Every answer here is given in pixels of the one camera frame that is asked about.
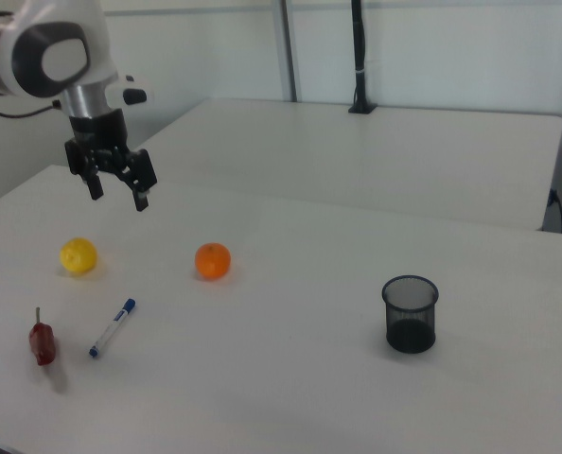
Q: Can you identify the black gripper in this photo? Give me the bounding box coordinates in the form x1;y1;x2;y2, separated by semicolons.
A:
64;108;158;213

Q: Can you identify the blue white marker pen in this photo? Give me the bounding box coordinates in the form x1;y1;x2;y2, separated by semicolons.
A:
88;297;137;359

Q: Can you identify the black mesh pen cup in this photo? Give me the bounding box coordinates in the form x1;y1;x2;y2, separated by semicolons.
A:
381;273;440;355

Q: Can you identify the yellow bell pepper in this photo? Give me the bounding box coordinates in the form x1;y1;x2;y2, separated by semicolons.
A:
59;236;98;274

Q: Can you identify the orange mandarin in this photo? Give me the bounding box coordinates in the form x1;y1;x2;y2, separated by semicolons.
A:
194;242;232;281

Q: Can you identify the red chili pepper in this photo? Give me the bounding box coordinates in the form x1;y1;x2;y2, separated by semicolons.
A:
28;306;57;368

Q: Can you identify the white side table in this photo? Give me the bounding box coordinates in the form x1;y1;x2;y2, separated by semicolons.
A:
133;97;562;233

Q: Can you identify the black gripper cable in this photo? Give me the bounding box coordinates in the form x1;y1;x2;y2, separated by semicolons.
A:
0;89;62;118

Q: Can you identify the grey metal partition post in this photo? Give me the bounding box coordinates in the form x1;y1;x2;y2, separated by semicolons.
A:
278;0;299;103

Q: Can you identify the black camera pole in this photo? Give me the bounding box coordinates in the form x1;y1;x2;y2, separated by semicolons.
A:
347;0;379;115

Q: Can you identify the black power cable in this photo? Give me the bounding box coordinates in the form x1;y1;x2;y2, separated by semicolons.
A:
548;187;562;235

